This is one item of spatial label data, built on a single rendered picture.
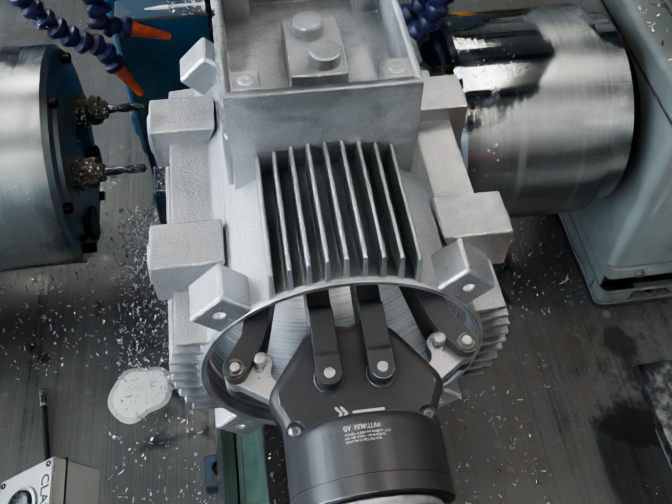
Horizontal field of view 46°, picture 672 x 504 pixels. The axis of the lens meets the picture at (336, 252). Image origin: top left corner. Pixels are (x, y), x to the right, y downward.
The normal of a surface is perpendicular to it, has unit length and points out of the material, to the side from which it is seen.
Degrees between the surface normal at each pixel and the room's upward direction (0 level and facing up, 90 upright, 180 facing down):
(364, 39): 1
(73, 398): 0
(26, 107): 21
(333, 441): 27
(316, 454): 41
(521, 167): 73
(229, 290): 45
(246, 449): 0
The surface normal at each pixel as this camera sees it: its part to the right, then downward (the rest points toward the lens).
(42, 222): 0.14, 0.64
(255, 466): 0.01, -0.60
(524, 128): 0.12, 0.23
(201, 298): -0.69, -0.36
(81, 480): 0.80, -0.44
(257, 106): 0.14, 0.79
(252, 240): -0.51, -0.46
